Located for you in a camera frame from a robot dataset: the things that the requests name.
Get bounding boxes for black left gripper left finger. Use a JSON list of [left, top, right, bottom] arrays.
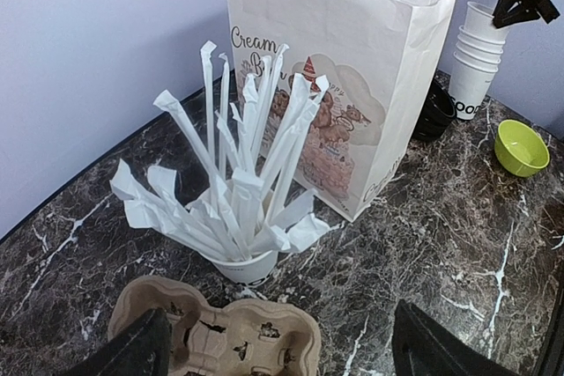
[[61, 308, 171, 375]]

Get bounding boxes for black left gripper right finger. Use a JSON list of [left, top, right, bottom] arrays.
[[392, 299, 513, 375]]

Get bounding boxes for stack of white paper cups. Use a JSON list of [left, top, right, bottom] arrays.
[[448, 1, 508, 121]]

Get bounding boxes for cardboard cup carrier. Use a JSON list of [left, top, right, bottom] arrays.
[[108, 276, 322, 375]]

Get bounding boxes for paper cup holding straws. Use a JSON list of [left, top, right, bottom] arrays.
[[211, 251, 278, 286]]

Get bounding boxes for stack of black lids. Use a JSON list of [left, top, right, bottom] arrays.
[[412, 78, 457, 142]]

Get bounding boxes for green bowl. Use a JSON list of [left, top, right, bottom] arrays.
[[494, 120, 550, 178]]

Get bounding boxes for white paper bag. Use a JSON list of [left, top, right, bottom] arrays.
[[227, 0, 456, 220]]

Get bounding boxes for bundle of wrapped straws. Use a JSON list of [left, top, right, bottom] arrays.
[[110, 41, 330, 262]]

